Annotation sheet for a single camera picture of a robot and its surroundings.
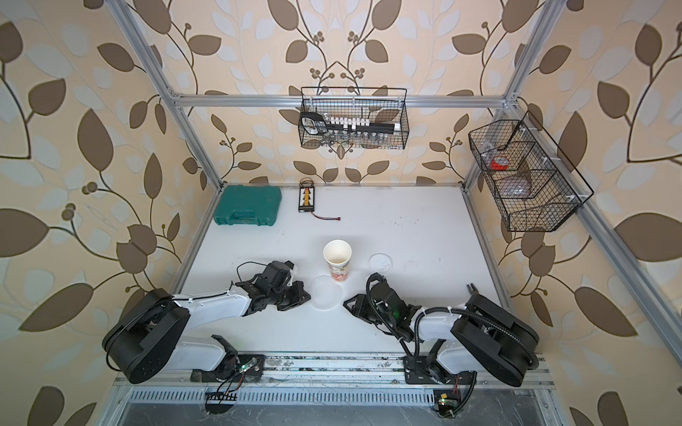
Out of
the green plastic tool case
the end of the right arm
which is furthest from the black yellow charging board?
the end of the right arm

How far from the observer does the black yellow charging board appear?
114cm

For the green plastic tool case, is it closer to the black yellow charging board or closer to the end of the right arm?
the black yellow charging board

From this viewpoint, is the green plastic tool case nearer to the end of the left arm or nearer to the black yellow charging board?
the black yellow charging board
